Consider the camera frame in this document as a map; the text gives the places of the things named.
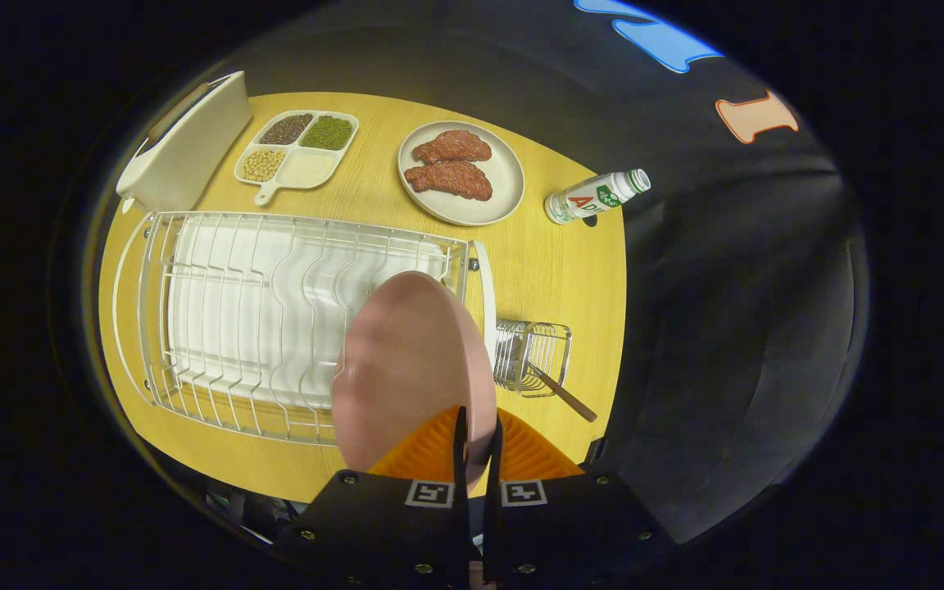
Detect beige plate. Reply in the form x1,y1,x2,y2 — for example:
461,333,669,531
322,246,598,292
397,121,526,227

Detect divided tray of beans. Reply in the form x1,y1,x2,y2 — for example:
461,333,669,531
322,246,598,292
234,110,360,207

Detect metal wire cutlery basket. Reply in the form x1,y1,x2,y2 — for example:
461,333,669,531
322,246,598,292
492,320,573,399

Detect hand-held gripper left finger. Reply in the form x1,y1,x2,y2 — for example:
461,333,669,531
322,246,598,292
275,405,473,590

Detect white drip tray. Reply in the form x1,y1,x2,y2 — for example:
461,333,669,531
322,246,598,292
167,217,448,411

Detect black backdrop cloth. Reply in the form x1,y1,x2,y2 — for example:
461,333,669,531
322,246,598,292
218,0,870,546

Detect white toaster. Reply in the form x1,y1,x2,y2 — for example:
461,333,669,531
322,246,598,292
116,71,253,214

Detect pink plate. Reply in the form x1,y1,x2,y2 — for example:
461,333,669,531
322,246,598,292
331,271,497,484

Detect white wire dish rack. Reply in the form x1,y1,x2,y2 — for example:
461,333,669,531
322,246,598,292
111,211,497,447

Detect red meat slice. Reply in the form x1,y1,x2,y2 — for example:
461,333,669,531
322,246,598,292
404,161,493,202
412,129,492,165

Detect white drink bottle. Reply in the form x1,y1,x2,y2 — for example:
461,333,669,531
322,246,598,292
544,168,651,225

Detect wooden handled spoon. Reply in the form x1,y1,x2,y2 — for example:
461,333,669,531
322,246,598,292
525,363,598,423

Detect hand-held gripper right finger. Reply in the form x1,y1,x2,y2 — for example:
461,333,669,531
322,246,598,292
482,407,674,590

